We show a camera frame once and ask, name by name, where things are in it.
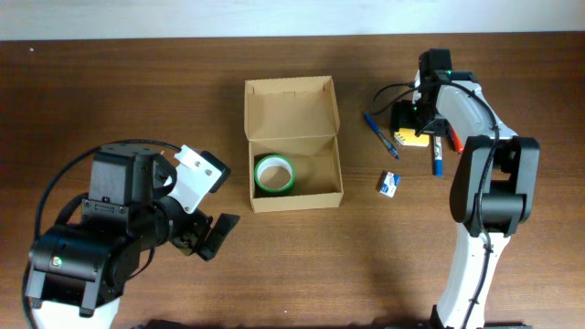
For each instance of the yellow sticky note pad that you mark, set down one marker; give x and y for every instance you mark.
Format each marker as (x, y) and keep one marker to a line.
(408, 137)

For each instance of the red utility knife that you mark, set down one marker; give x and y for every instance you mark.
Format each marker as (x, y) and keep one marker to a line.
(458, 146)

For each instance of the brown cardboard box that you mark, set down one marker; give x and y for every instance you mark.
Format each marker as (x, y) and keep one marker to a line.
(297, 118)

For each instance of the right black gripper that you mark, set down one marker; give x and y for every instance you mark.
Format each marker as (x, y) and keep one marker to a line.
(407, 115)

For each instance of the blue white marker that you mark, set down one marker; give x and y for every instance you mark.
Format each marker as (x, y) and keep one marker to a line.
(437, 156)

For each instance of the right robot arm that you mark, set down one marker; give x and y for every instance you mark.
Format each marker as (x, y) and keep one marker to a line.
(493, 188)

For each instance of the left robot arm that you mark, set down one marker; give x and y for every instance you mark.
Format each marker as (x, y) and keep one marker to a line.
(137, 201)

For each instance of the blue ballpoint pen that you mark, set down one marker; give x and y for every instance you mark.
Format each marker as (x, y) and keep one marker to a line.
(388, 145)

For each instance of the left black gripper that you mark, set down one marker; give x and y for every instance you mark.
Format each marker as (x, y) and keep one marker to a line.
(196, 235)

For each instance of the green tape roll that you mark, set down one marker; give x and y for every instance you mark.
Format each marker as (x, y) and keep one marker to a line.
(274, 175)

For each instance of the small blue white box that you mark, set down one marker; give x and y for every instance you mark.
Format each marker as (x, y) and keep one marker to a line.
(388, 184)

